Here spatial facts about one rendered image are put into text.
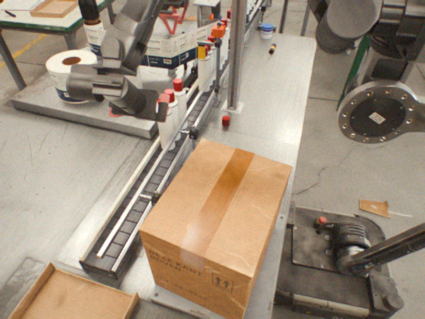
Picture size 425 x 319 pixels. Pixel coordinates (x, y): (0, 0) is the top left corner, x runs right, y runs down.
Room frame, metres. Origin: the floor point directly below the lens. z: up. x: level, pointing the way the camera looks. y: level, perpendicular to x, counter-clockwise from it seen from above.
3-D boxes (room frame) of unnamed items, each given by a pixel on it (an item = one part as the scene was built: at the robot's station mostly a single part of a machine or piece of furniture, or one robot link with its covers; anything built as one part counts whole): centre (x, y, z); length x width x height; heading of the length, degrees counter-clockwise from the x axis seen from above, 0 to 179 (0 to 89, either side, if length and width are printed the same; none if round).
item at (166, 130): (0.81, 0.16, 0.98); 0.05 x 0.05 x 0.20
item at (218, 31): (1.14, 0.01, 1.05); 0.10 x 0.04 x 0.33; 73
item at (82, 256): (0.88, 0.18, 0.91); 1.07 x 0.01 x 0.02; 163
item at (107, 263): (1.14, 0.06, 0.86); 1.65 x 0.08 x 0.04; 163
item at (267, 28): (1.91, -0.33, 0.87); 0.07 x 0.07 x 0.07
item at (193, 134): (0.81, 0.09, 0.91); 0.07 x 0.03 x 0.16; 73
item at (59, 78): (1.18, 0.60, 0.95); 0.20 x 0.20 x 0.14
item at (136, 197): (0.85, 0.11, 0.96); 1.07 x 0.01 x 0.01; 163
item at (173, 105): (0.87, 0.15, 0.98); 0.05 x 0.05 x 0.20
